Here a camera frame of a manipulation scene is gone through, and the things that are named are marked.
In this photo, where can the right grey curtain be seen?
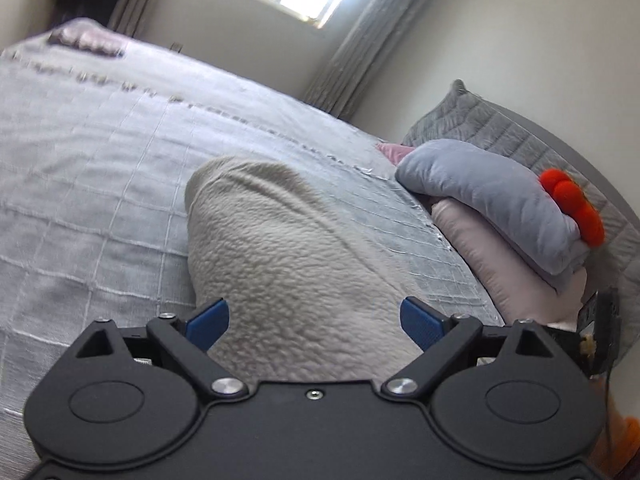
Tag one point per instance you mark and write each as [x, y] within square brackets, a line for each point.
[340, 86]

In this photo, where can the grey checked bedspread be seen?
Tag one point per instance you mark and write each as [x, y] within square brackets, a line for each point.
[95, 156]

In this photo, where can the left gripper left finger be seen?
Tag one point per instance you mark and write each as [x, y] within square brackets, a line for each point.
[181, 345]

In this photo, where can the red pompom toy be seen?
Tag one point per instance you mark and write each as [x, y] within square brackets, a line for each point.
[568, 195]

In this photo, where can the blue-grey pillow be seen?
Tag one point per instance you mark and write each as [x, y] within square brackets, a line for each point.
[504, 192]

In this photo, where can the pink pillow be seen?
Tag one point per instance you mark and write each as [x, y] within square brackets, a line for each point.
[516, 290]

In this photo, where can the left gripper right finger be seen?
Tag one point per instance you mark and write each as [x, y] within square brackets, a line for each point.
[447, 344]

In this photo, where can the cream fleece zip jacket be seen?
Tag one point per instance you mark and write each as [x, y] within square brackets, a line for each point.
[310, 299]

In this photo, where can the grey quilted headboard cushion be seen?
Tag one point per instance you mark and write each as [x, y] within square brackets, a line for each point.
[465, 116]

